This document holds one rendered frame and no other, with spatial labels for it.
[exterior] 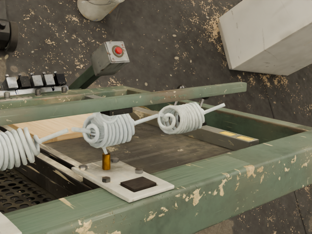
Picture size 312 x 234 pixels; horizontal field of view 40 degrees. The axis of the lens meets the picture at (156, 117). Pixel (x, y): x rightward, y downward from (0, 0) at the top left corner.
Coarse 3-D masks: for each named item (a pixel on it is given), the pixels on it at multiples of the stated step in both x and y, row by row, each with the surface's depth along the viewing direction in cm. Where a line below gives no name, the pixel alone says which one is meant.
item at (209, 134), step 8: (88, 96) 197; (96, 96) 197; (136, 112) 169; (144, 112) 165; (152, 112) 165; (152, 120) 162; (208, 128) 143; (216, 128) 143; (192, 136) 146; (200, 136) 143; (208, 136) 140; (216, 136) 137; (224, 136) 135; (232, 136) 133; (216, 144) 138; (224, 144) 135; (232, 144) 133; (240, 144) 130; (248, 144) 128; (256, 144) 130
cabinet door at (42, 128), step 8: (40, 120) 158; (48, 120) 159; (56, 120) 159; (64, 120) 159; (72, 120) 160; (80, 120) 160; (16, 128) 148; (32, 128) 146; (40, 128) 146; (48, 128) 147; (56, 128) 148; (64, 128) 148; (32, 136) 138; (40, 136) 136; (64, 136) 139; (72, 136) 141; (80, 136) 143
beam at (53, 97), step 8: (96, 88) 213; (104, 88) 214; (112, 88) 214; (120, 88) 215; (128, 88) 215; (16, 96) 187; (24, 96) 187; (32, 96) 188; (40, 96) 188; (48, 96) 189; (56, 96) 189; (64, 96) 191; (72, 96) 194; (80, 96) 197; (104, 96) 205; (112, 96) 208; (0, 104) 173; (8, 104) 175; (16, 104) 177; (24, 104) 180; (32, 104) 182; (40, 104) 184
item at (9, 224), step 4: (0, 212) 63; (0, 216) 61; (4, 216) 62; (0, 220) 60; (4, 220) 60; (8, 220) 60; (0, 224) 59; (4, 224) 59; (8, 224) 59; (12, 224) 59; (0, 228) 58; (4, 228) 58; (8, 228) 58; (12, 228) 58; (16, 228) 58; (0, 232) 57; (4, 232) 57; (8, 232) 57; (12, 232) 57; (16, 232) 57; (20, 232) 57
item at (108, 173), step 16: (96, 112) 77; (112, 112) 72; (128, 112) 74; (0, 128) 127; (48, 160) 97; (64, 160) 98; (112, 160) 86; (32, 176) 103; (48, 176) 96; (64, 176) 90; (80, 176) 88; (96, 176) 78; (112, 176) 78; (128, 176) 78; (144, 176) 78; (64, 192) 91; (80, 192) 85; (112, 192) 72; (128, 192) 71; (144, 192) 71; (160, 192) 73
